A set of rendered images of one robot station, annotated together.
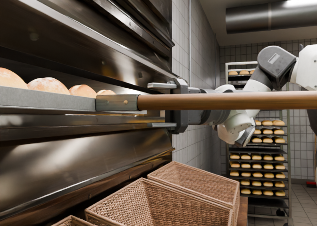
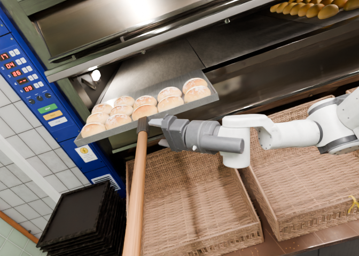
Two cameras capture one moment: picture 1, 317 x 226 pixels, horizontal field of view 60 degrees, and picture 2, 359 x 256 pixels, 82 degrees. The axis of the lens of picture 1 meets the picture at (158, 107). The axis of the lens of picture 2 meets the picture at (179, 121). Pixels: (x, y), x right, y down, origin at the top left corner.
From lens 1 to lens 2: 0.85 m
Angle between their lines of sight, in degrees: 80
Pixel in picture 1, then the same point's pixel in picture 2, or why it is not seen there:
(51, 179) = (198, 114)
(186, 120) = (174, 148)
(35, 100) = (99, 136)
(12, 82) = (90, 132)
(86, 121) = (227, 70)
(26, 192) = not seen: hidden behind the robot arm
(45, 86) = (108, 124)
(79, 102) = (126, 126)
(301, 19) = not seen: outside the picture
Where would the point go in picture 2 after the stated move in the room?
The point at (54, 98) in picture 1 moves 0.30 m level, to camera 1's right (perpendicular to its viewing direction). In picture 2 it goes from (109, 132) to (122, 186)
